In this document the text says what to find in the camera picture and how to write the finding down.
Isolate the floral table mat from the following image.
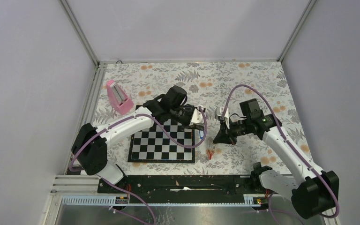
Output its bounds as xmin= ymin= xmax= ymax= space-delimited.
xmin=92 ymin=62 xmax=311 ymax=175

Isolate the pink metronome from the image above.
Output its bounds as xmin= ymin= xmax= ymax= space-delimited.
xmin=106 ymin=80 xmax=134 ymax=115

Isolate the keyring with red fob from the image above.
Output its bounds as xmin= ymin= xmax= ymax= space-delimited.
xmin=206 ymin=143 xmax=215 ymax=160

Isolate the purple cable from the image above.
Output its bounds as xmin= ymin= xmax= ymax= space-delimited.
xmin=68 ymin=106 xmax=209 ymax=225
xmin=222 ymin=84 xmax=341 ymax=224

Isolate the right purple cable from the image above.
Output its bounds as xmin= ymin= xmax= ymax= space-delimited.
xmin=222 ymin=84 xmax=341 ymax=224

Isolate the black white chessboard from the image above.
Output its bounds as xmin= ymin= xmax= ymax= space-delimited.
xmin=127 ymin=120 xmax=195 ymax=163

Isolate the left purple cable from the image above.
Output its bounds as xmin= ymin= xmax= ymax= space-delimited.
xmin=68 ymin=106 xmax=209 ymax=225

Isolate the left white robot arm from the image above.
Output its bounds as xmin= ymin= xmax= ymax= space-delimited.
xmin=68 ymin=85 xmax=208 ymax=193

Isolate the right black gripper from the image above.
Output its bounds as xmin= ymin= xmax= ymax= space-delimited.
xmin=213 ymin=118 xmax=251 ymax=146

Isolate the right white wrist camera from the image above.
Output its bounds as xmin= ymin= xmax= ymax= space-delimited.
xmin=215 ymin=107 xmax=230 ymax=129

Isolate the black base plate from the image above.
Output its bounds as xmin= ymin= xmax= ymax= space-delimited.
xmin=97 ymin=173 xmax=282 ymax=205

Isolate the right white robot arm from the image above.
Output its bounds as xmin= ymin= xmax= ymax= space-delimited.
xmin=213 ymin=98 xmax=339 ymax=219

